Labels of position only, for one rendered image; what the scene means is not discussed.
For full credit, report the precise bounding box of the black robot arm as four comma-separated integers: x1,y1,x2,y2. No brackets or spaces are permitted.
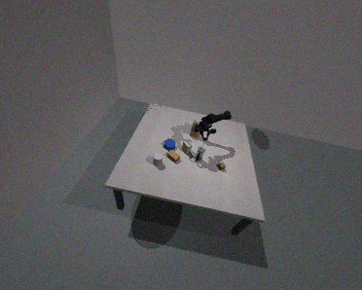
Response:
195,111,232,129

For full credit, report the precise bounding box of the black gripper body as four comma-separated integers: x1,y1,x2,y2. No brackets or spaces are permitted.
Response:
195,122,216,134

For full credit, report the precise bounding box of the brown cube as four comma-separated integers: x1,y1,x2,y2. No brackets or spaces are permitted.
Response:
218,163,226,170

